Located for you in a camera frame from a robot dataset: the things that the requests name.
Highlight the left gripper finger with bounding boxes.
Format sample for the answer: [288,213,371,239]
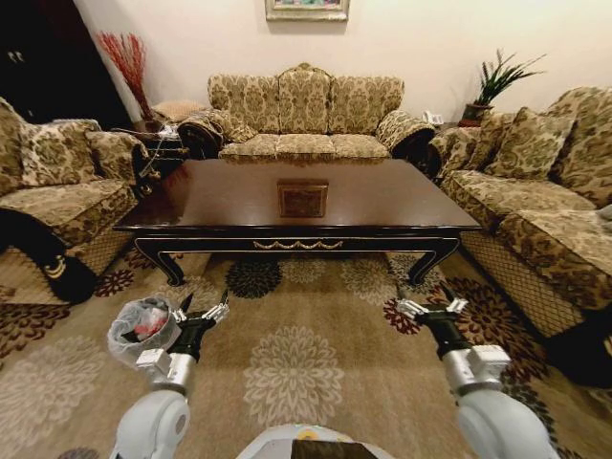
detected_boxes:
[170,292,194,323]
[202,287,230,323]

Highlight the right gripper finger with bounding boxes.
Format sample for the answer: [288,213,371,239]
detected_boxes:
[394,295,425,320]
[442,285,470,317]

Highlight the trash bin with clear bag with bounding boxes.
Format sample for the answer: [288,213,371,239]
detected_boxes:
[106,295,182,370]

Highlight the floral patterned rug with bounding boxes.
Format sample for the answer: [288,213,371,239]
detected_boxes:
[0,246,612,459]

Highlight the floral sofa with lattice base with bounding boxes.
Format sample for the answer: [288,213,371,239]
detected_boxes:
[426,85,612,388]

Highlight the dark wooden coffee table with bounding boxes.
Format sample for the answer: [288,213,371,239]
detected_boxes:
[112,158,483,287]

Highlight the floral sofa with black armrest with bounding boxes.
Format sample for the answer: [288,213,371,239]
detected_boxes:
[0,97,150,307]

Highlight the white robot front shell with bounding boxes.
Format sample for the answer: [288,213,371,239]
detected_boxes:
[235,422,399,459]

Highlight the dark wooden side table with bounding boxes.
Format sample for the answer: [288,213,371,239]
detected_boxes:
[110,118,186,197]

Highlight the small floral cushion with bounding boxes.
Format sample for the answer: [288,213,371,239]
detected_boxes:
[461,111,516,172]
[208,108,258,144]
[84,130,145,184]

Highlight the large floral square cushion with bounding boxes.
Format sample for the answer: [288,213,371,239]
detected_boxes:
[17,119,102,188]
[482,106,579,182]

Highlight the floral three-seat sofa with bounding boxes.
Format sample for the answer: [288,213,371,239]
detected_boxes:
[177,61,444,169]

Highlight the beige woven cushion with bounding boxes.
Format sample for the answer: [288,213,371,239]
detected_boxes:
[151,98,206,123]

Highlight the green potted plant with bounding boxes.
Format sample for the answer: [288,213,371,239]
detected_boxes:
[460,47,549,128]

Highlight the red dried branches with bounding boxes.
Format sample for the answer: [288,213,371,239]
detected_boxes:
[94,31,157,121]

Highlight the dark wooden cabinet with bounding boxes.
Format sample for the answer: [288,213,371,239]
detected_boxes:
[0,0,121,131]

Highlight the gold framed wall painting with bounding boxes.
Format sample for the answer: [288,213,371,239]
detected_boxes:
[265,0,351,23]

